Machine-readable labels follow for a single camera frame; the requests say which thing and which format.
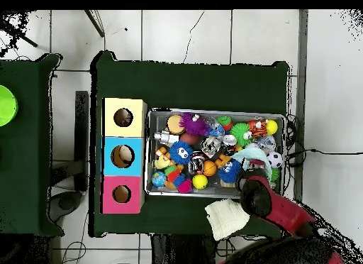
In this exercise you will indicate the purple spiky ball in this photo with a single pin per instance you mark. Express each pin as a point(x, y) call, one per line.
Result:
point(195, 124)

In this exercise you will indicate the mint green knit cloth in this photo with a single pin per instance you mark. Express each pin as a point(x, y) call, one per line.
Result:
point(252, 155)

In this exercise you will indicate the cream knit cloth roll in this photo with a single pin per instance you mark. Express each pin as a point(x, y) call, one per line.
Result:
point(226, 217)

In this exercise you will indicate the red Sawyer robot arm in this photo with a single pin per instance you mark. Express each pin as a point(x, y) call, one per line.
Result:
point(283, 210)

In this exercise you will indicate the clear mesh bin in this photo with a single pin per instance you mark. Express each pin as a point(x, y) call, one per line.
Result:
point(157, 121)

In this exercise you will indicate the wooden three-hole box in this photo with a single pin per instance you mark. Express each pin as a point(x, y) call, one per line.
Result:
point(136, 156)

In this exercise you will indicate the brown toy football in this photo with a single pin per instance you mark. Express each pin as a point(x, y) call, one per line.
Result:
point(190, 139)

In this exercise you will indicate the blue fuzzy monster toy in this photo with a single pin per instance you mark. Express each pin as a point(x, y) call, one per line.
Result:
point(180, 153)

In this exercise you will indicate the yellow ball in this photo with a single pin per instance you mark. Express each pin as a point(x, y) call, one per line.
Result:
point(199, 181)

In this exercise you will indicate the dark green tablecloth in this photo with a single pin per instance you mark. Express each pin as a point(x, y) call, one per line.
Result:
point(170, 82)

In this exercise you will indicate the orange tiger plush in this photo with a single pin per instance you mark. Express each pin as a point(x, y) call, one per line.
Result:
point(258, 128)

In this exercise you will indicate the black and white soccer ball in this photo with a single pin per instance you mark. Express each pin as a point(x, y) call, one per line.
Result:
point(275, 159)

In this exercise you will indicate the green spiky ball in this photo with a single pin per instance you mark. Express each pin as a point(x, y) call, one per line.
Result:
point(275, 174)

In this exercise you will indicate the black upright bar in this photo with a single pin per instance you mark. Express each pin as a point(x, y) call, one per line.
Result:
point(81, 133)

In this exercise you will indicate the black tripod leg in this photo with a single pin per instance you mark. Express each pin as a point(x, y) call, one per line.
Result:
point(95, 23)
point(20, 34)

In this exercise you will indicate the green covered side table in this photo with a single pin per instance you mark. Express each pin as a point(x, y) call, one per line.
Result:
point(28, 162)

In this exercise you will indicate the lime green round object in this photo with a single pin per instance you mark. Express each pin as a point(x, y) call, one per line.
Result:
point(4, 105)

